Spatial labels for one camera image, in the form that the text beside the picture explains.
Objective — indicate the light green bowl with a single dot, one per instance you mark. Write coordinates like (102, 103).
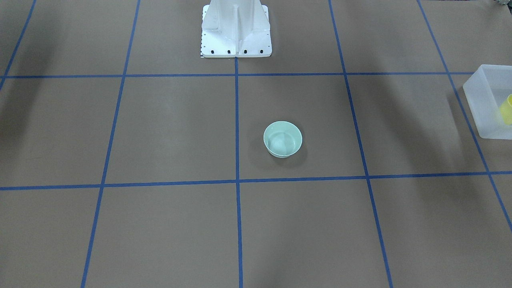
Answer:
(282, 139)

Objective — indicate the yellow plastic cup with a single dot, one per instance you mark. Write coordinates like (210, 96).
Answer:
(505, 110)

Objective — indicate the translucent white plastic bin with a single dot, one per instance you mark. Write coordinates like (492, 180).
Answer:
(485, 91)

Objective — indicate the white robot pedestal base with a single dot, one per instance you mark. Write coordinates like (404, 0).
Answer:
(235, 28)

